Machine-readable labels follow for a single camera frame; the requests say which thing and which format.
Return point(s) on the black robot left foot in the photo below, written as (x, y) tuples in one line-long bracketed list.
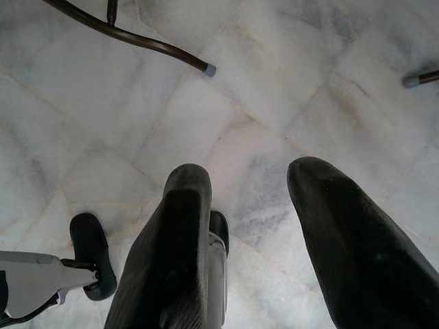
[(89, 240)]

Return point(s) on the black robot right foot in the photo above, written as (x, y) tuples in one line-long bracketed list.
[(219, 222)]

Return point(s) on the silver robot right leg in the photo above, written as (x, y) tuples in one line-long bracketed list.
[(216, 274)]

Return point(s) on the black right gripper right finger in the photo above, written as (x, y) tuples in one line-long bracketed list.
[(360, 257)]

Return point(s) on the black robot foot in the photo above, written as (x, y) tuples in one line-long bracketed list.
[(89, 240), (219, 222)]

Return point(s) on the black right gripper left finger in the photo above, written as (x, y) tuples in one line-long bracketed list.
[(171, 257)]

